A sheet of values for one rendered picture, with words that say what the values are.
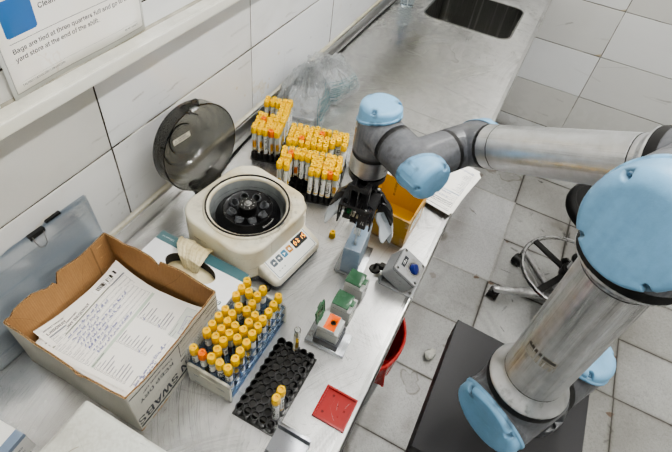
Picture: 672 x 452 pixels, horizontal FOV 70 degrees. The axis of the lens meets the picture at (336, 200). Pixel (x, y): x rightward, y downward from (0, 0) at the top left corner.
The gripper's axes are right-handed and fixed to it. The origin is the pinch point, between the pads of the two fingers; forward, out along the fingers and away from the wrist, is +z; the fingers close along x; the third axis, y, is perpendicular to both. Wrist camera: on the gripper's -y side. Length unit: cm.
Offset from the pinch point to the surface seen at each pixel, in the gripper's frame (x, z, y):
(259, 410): -4.7, 13.2, 39.3
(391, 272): 9.9, 9.0, 1.2
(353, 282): 2.8, 8.4, 7.8
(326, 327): 1.4, 7.4, 21.2
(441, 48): -2, 15, -122
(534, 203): 69, 103, -150
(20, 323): -50, 4, 45
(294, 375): -1.2, 12.6, 30.7
